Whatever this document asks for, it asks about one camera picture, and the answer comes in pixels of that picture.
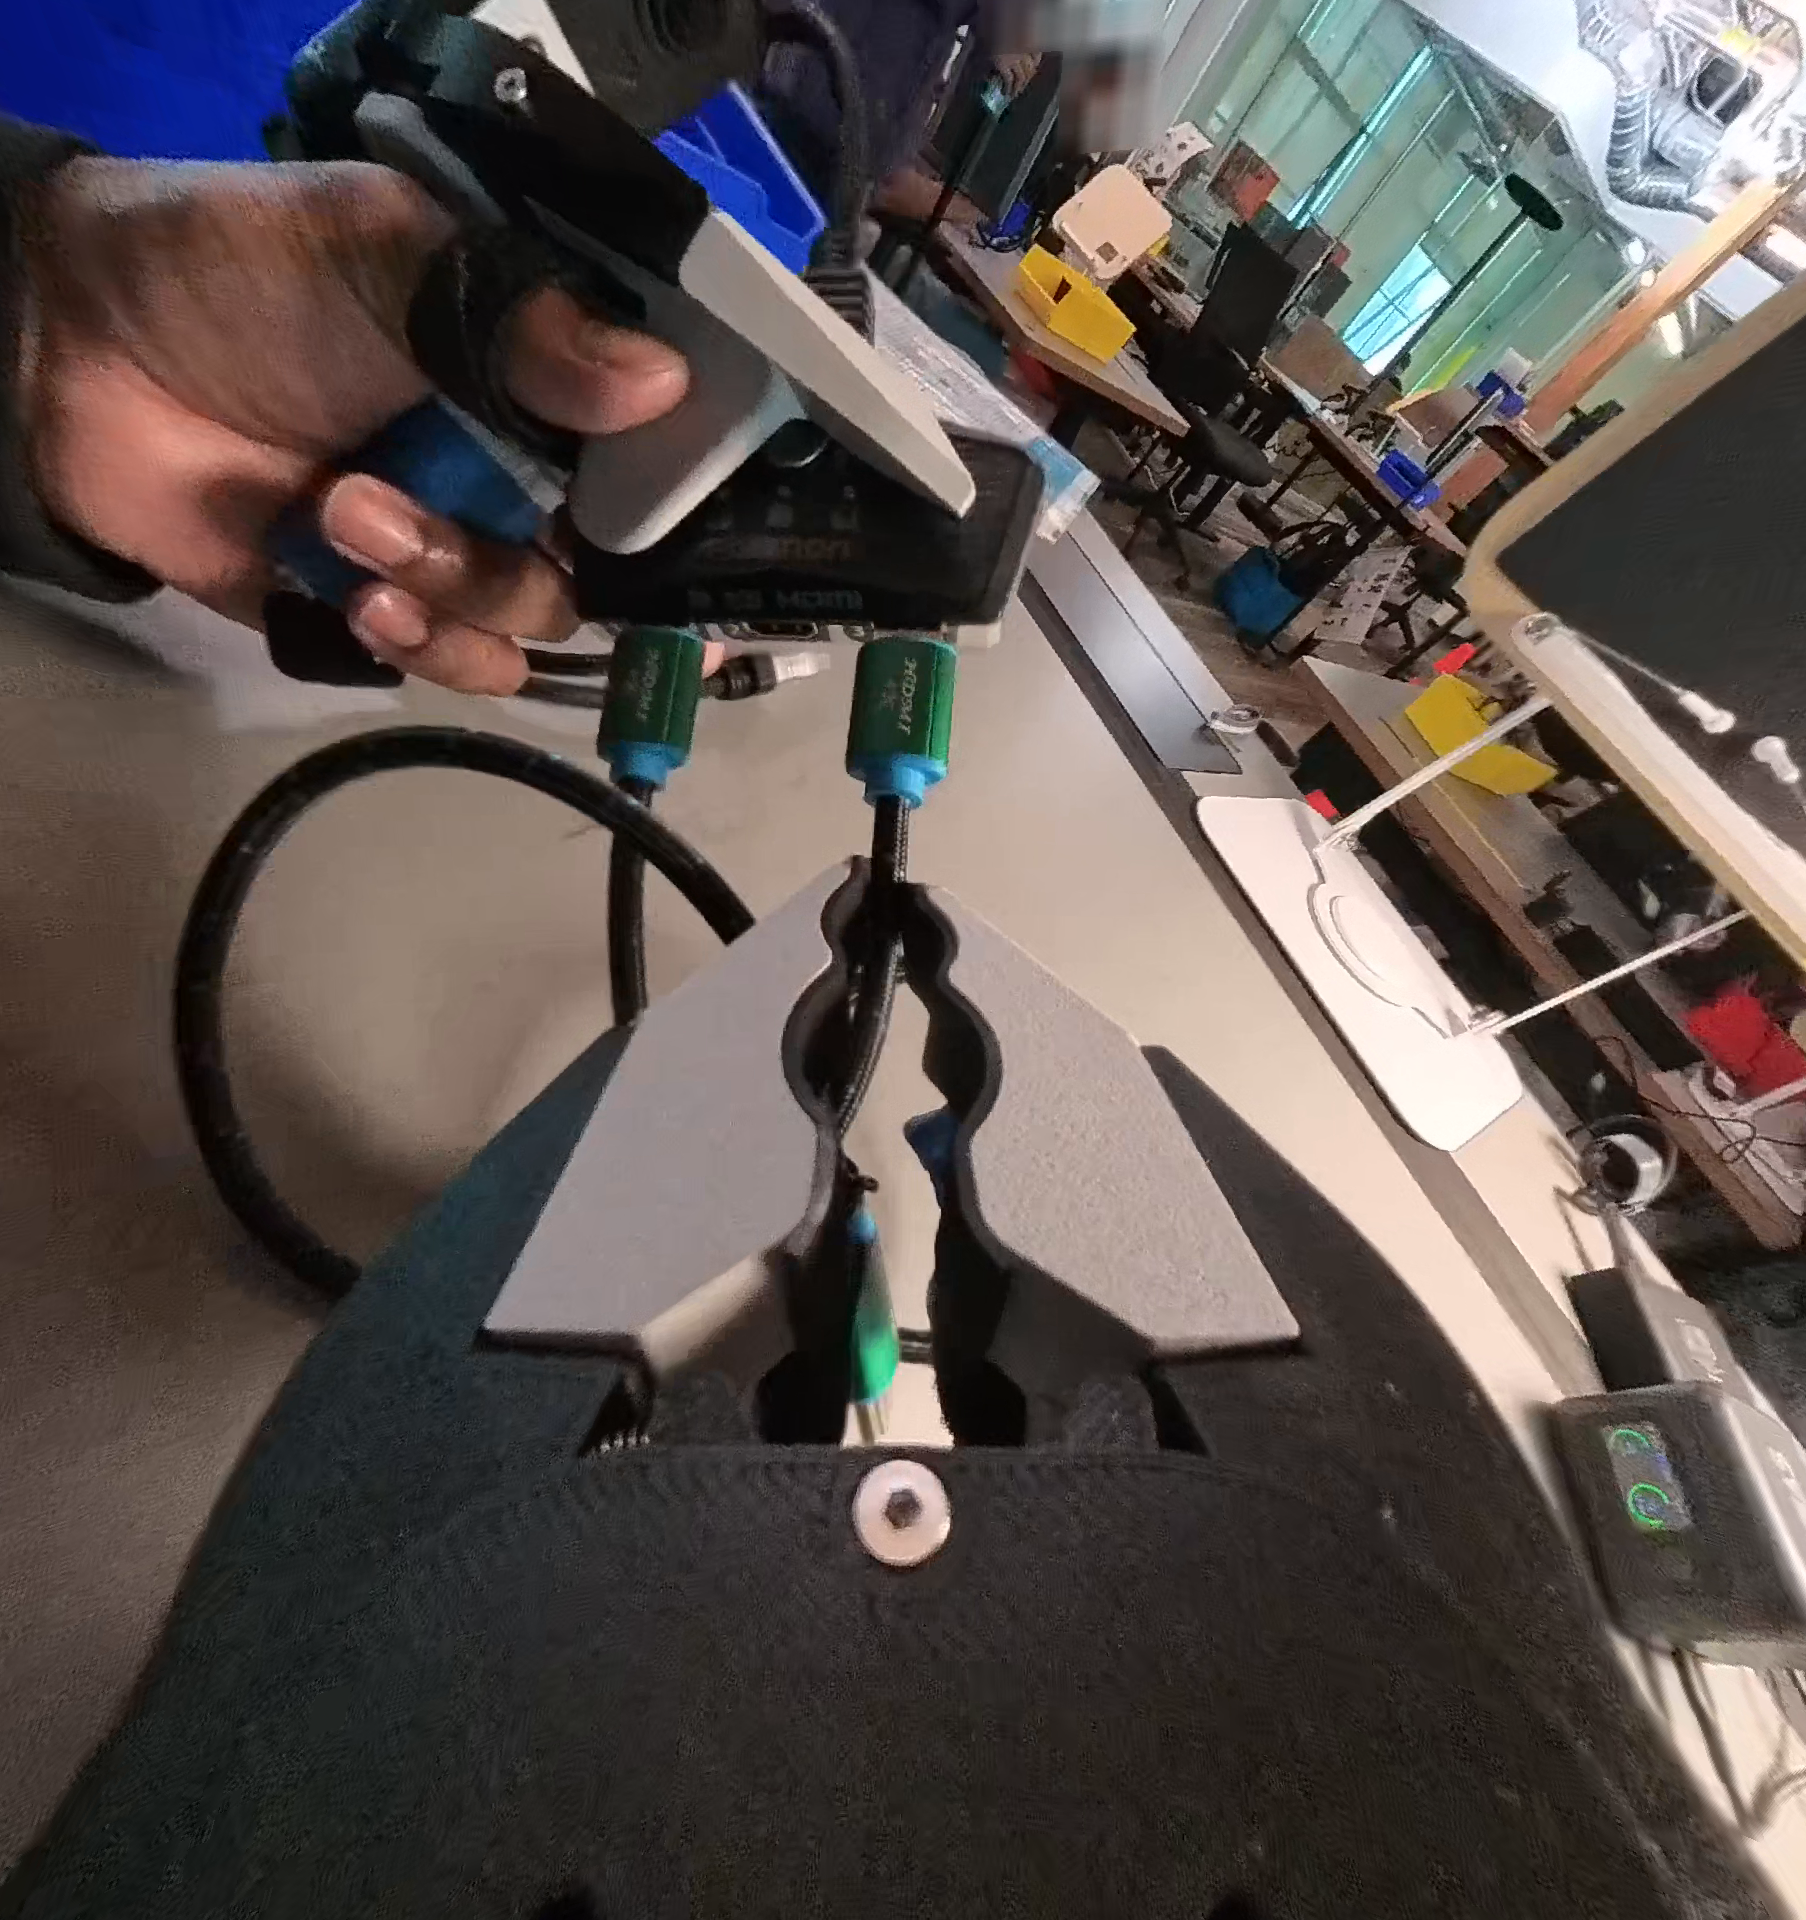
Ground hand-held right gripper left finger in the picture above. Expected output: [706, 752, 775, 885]
[481, 856, 866, 1446]

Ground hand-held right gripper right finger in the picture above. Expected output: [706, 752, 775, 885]
[904, 883, 1304, 1450]

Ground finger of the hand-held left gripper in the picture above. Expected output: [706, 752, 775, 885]
[567, 352, 807, 558]
[675, 210, 983, 518]

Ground black hdmi switch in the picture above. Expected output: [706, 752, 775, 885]
[570, 435, 1047, 632]

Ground braided hdmi cable green plugs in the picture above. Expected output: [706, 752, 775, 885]
[806, 636, 962, 1442]

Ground large blue plastic bin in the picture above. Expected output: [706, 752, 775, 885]
[0, 0, 830, 278]

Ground person's left hand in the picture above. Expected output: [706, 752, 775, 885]
[20, 155, 695, 699]

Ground small yellow bin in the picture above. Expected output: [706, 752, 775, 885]
[1015, 248, 1136, 362]

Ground clear plastic bag blue label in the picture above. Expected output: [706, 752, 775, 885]
[875, 276, 1102, 543]

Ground black office chair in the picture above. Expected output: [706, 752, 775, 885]
[1128, 322, 1295, 558]

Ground dark grey desk panel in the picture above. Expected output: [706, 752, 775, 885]
[1025, 518, 1250, 778]

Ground black computer monitor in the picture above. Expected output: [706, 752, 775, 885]
[1194, 225, 1304, 362]

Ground background work table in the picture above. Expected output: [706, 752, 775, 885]
[1301, 660, 1806, 1254]

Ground blue trash bin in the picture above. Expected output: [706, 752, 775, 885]
[1218, 547, 1317, 639]

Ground black power adapter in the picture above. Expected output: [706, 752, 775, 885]
[1572, 1267, 1730, 1389]

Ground yellow box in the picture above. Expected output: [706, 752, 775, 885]
[1405, 673, 1557, 796]

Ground red plastic bin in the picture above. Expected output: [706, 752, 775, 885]
[1684, 982, 1806, 1104]

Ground grey power bank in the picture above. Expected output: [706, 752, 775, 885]
[1554, 1380, 1806, 1674]

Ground black round floor lamp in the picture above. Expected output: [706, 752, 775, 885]
[1384, 173, 1570, 377]

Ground power bank cable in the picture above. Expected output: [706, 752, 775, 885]
[1669, 1642, 1806, 1839]

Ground silver ventilation duct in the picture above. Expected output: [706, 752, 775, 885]
[1577, 0, 1806, 213]

